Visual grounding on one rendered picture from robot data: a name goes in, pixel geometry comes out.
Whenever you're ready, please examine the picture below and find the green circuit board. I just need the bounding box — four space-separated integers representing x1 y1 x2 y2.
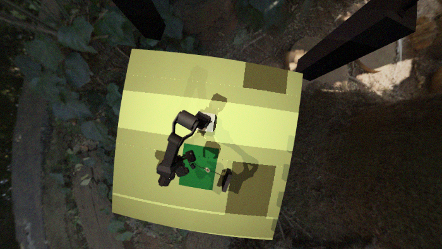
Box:
179 143 219 190

